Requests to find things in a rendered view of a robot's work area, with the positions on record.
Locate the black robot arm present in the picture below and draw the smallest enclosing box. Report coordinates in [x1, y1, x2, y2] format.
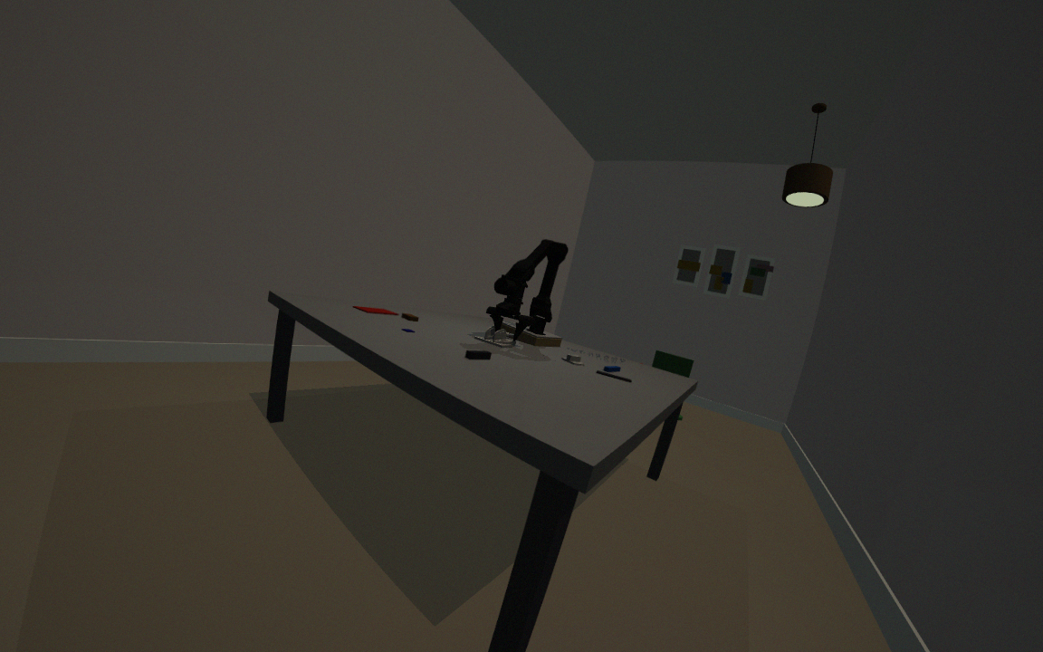
[494, 239, 568, 335]

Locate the red flat rectangular plate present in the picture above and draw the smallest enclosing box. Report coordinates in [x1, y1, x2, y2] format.
[351, 306, 399, 315]

